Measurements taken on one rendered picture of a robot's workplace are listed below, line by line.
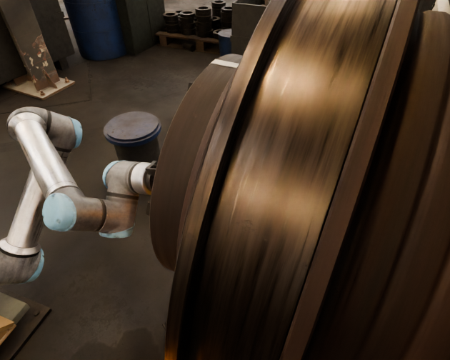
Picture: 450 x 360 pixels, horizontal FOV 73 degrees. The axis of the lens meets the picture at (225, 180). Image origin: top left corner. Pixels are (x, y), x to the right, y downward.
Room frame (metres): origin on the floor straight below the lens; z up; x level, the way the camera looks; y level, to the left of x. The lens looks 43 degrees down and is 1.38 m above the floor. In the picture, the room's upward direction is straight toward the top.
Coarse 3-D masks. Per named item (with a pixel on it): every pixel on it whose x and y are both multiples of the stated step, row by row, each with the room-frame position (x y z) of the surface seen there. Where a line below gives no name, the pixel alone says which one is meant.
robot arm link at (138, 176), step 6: (144, 162) 0.66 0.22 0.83; (138, 168) 0.63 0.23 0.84; (144, 168) 0.62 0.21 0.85; (132, 174) 0.61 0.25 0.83; (138, 174) 0.61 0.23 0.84; (144, 174) 0.60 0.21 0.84; (132, 180) 0.60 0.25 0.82; (138, 180) 0.59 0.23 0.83; (144, 180) 0.59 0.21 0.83; (132, 186) 0.60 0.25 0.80; (138, 186) 0.59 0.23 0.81; (144, 186) 0.58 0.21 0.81; (138, 192) 0.59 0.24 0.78; (144, 192) 0.58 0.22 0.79; (150, 192) 0.59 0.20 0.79
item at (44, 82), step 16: (0, 0) 2.70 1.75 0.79; (16, 0) 2.82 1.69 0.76; (16, 16) 2.76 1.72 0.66; (32, 16) 2.89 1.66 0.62; (16, 32) 2.71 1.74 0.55; (32, 32) 2.84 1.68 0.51; (16, 48) 2.90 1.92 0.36; (32, 48) 2.78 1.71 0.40; (32, 64) 2.73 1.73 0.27; (48, 64) 2.86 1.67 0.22; (16, 80) 2.83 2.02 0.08; (32, 80) 2.69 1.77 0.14; (48, 80) 2.78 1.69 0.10; (64, 80) 2.94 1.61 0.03; (32, 96) 2.64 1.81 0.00; (48, 96) 2.62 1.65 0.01
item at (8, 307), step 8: (0, 296) 0.62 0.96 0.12; (8, 296) 0.62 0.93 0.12; (0, 304) 0.59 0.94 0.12; (8, 304) 0.59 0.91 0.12; (16, 304) 0.59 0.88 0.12; (24, 304) 0.59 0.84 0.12; (0, 312) 0.55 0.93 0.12; (8, 312) 0.55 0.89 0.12; (16, 312) 0.55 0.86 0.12; (24, 312) 0.57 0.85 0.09; (16, 320) 0.53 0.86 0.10
